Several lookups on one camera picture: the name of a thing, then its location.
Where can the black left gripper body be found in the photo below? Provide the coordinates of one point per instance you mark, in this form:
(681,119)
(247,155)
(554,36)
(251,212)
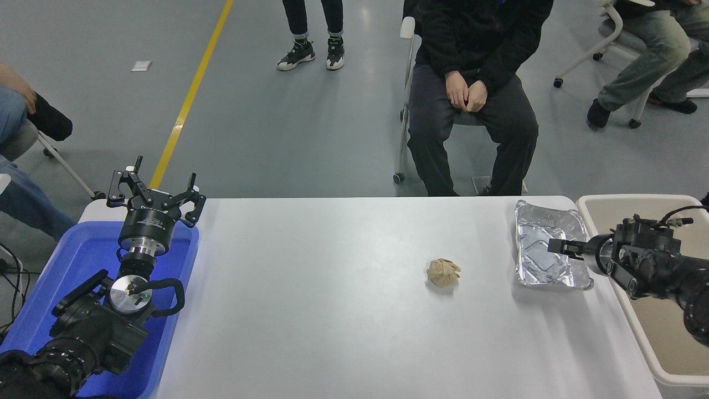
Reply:
(145,224)

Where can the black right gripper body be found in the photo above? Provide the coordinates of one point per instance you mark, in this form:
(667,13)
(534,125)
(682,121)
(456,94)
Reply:
(599,254)

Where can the foil tray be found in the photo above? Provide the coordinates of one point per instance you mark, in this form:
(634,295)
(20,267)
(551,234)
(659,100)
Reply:
(540,266)

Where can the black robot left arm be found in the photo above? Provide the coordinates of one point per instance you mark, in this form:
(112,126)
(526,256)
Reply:
(94,332)

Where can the person's hand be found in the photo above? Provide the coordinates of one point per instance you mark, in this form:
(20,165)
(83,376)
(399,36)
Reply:
(16,83)

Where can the person's left hand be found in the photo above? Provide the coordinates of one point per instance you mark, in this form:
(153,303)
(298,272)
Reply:
(477,97)

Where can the person's right hand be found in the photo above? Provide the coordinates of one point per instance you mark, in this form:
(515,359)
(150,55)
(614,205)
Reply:
(457,88)

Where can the blue plastic tray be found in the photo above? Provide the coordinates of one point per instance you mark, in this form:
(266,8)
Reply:
(72,260)

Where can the large pale bin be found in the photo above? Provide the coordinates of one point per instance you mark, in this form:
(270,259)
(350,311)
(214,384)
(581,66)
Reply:
(664,338)

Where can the white paper scrap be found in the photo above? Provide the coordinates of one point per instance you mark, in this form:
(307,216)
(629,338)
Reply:
(141,65)

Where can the grey seat chair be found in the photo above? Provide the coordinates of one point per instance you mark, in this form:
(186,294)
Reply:
(22,141)

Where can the black object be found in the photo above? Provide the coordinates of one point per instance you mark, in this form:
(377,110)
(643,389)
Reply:
(705,200)

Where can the crumpled tan paper ball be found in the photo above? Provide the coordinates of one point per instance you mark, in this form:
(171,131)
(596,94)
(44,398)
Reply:
(443,272)

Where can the white frame chair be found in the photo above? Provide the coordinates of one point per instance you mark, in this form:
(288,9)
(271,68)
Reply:
(407,26)
(623,41)

